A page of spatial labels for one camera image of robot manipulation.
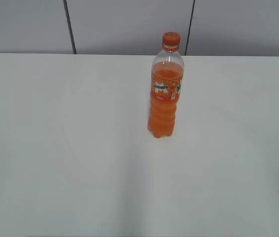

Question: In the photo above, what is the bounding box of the orange soda plastic bottle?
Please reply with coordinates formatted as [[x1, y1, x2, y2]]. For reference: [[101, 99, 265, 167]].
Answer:
[[148, 44, 184, 138]]

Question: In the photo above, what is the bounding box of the orange bottle cap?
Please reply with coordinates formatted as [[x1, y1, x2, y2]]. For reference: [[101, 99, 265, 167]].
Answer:
[[162, 32, 181, 48]]

